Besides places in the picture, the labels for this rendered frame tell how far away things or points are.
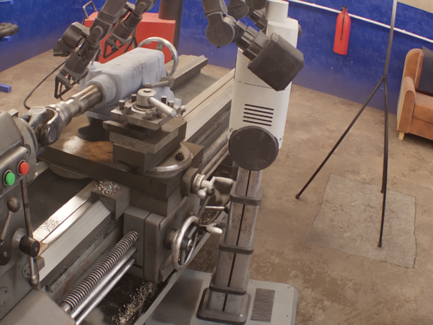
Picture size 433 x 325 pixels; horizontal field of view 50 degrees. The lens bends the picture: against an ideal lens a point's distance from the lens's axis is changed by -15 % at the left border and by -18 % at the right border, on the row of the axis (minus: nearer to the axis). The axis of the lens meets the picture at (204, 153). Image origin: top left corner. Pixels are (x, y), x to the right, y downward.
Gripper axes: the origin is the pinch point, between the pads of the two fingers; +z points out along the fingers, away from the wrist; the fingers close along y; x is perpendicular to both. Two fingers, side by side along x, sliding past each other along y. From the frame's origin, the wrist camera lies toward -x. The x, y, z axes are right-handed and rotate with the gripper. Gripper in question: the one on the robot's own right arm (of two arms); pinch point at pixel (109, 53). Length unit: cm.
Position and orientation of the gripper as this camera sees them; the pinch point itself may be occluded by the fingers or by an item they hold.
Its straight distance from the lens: 203.8
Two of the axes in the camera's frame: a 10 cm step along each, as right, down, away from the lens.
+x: 8.0, 5.9, 1.3
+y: -1.7, 4.2, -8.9
